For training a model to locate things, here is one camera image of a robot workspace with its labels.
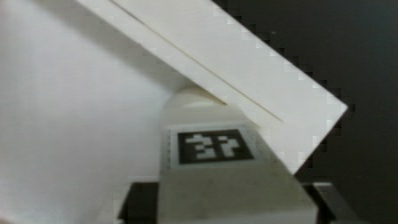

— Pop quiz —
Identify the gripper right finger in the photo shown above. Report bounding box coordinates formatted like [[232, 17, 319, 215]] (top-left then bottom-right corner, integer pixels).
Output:
[[303, 182, 355, 224]]

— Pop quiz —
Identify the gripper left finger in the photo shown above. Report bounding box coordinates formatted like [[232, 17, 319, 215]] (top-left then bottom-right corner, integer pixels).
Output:
[[115, 182, 158, 224]]

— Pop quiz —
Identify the white square table top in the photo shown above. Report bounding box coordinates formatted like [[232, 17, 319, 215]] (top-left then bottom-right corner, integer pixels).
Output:
[[0, 0, 346, 224]]

